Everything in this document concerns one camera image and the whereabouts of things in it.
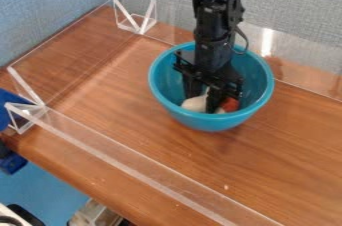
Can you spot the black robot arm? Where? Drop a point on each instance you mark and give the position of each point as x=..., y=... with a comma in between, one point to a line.
x=218, y=18

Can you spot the white and brown toy mushroom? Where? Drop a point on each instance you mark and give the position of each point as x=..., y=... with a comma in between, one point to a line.
x=196, y=104

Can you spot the clear acrylic barrier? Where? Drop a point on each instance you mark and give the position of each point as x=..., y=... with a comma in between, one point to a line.
x=95, y=129

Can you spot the blue plastic bowl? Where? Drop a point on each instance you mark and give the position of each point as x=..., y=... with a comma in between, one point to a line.
x=166, y=86

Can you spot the grey object under table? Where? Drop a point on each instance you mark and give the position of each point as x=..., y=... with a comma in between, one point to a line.
x=94, y=214

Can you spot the white and black object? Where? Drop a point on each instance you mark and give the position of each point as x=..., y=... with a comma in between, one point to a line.
x=14, y=215

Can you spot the blue clamp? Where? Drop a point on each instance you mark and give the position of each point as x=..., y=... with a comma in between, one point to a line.
x=11, y=161

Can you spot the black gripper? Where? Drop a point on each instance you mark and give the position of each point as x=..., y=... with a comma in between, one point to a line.
x=206, y=67

